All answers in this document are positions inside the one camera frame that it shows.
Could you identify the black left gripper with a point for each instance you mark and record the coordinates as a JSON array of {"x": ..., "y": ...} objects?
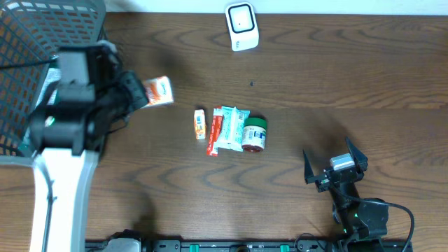
[{"x": 133, "y": 78}]

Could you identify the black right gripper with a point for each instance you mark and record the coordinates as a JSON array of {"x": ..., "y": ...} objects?
[{"x": 323, "y": 184}]

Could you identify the orange white tissue pack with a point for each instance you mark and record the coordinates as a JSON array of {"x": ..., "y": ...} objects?
[{"x": 158, "y": 91}]

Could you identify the green lid seasoning jar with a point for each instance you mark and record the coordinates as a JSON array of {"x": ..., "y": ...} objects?
[{"x": 254, "y": 135}]

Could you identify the red snack packet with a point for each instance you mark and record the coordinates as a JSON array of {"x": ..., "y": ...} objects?
[{"x": 212, "y": 149}]

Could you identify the white toilet wipes pack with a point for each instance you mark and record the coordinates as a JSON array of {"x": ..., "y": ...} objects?
[{"x": 231, "y": 131}]

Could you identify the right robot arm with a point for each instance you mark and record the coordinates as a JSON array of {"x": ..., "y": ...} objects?
[{"x": 361, "y": 218}]

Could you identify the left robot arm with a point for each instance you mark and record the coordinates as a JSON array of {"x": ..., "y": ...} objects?
[{"x": 68, "y": 130}]

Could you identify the white barcode scanner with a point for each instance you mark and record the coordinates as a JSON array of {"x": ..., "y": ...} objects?
[{"x": 242, "y": 26}]

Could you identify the green 3M flat package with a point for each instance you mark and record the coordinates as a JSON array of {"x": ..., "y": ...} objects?
[{"x": 53, "y": 74}]

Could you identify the grey plastic mesh basket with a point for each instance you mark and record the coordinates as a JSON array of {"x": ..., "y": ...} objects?
[{"x": 31, "y": 33}]

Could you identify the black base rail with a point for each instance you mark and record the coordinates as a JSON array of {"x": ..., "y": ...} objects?
[{"x": 129, "y": 244}]

